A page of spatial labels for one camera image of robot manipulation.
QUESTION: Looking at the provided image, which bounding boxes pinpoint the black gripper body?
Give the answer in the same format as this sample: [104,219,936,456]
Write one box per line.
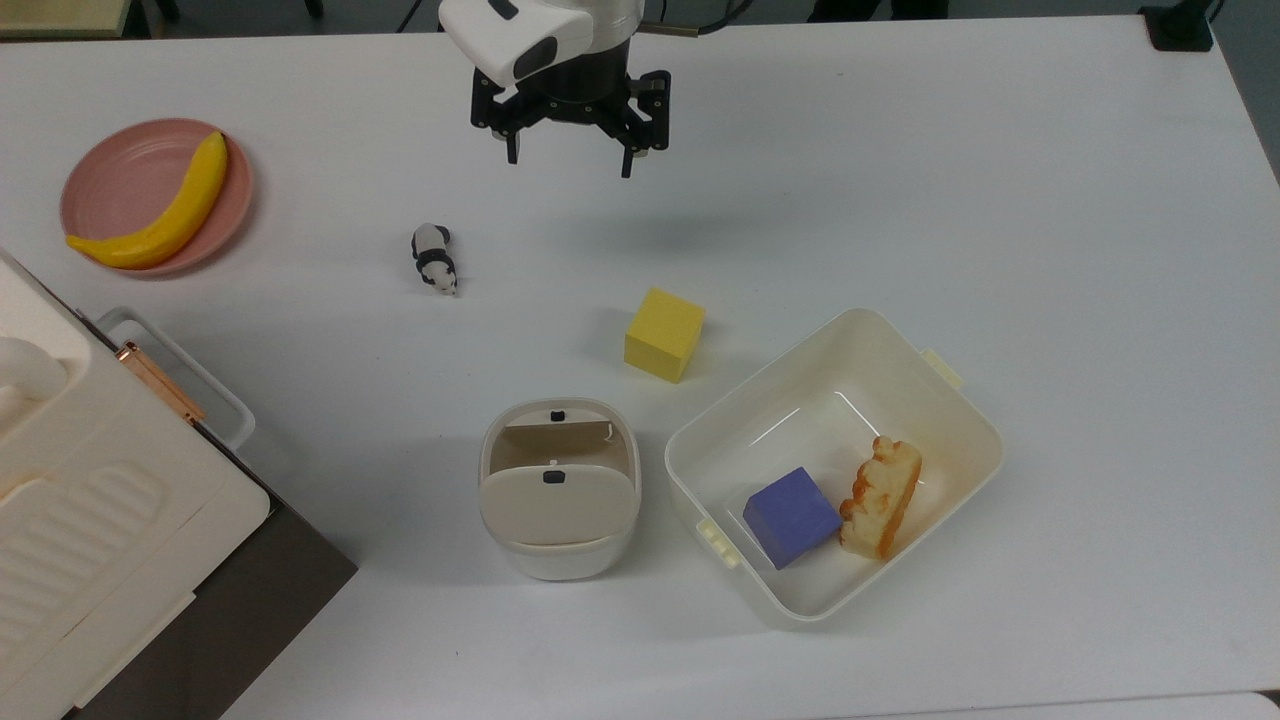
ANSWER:
[470,38,673,153]

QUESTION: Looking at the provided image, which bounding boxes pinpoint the cream trash can lid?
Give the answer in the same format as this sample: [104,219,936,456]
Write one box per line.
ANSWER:
[480,461,641,549]

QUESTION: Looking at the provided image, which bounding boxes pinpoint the cream desktop trash can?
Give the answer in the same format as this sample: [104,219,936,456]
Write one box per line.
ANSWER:
[477,397,643,583]

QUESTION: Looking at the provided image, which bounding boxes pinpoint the small panda figurine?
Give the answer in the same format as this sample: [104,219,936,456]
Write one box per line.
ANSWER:
[411,223,460,297]

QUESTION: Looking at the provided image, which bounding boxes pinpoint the yellow foam cube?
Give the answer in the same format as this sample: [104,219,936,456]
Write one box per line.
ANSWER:
[624,287,707,384]

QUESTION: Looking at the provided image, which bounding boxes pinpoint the cream plastic storage bin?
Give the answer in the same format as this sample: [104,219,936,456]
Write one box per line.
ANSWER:
[664,307,1004,627]

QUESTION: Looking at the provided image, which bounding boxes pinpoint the yellow banana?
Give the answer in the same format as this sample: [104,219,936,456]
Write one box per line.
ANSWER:
[65,131,230,270]

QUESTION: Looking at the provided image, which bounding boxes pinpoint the blue foam cube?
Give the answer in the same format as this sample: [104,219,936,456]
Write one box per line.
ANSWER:
[742,466,844,571]

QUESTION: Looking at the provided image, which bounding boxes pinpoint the pink round plate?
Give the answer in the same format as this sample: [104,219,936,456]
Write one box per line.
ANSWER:
[59,118,255,277]

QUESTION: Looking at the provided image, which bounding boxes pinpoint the toy toast slice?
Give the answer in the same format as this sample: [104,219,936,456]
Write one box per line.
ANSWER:
[838,435,923,561]

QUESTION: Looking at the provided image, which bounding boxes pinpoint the wooden side table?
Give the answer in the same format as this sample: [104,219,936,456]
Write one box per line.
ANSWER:
[0,0,134,42]

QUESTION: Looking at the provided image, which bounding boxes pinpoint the white countertop oven appliance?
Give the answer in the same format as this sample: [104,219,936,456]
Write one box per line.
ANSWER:
[0,247,359,720]

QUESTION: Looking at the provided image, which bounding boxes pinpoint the black cable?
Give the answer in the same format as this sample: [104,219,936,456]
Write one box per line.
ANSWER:
[640,0,753,39]

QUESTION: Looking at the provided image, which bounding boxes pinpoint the copper oven door handle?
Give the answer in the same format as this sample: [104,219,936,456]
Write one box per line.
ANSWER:
[115,340,208,426]

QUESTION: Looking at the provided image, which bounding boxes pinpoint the black table clamp mount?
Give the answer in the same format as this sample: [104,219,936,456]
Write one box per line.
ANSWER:
[1139,0,1217,54]

